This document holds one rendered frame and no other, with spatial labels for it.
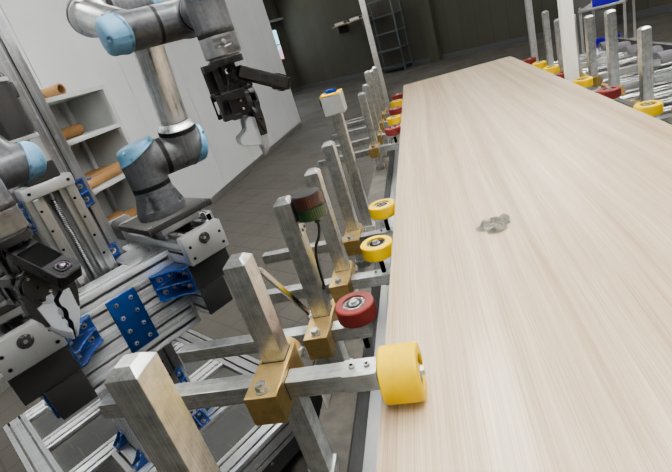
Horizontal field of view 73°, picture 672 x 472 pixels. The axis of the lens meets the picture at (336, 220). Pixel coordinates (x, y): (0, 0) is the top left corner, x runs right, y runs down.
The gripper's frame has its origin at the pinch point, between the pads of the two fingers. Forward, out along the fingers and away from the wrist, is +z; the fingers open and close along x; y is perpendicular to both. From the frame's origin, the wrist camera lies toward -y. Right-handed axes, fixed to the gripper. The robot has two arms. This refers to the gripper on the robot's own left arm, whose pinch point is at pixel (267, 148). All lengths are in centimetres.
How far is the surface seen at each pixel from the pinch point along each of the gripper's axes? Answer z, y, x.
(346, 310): 29.6, 1.7, 25.5
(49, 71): -49, 65, -337
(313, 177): 11.1, -9.2, -3.3
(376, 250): 30.2, -15.0, 8.4
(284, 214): 9.5, 5.1, 17.2
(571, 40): 15, -163, -59
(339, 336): 36.1, 4.0, 22.9
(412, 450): 30, 9, 59
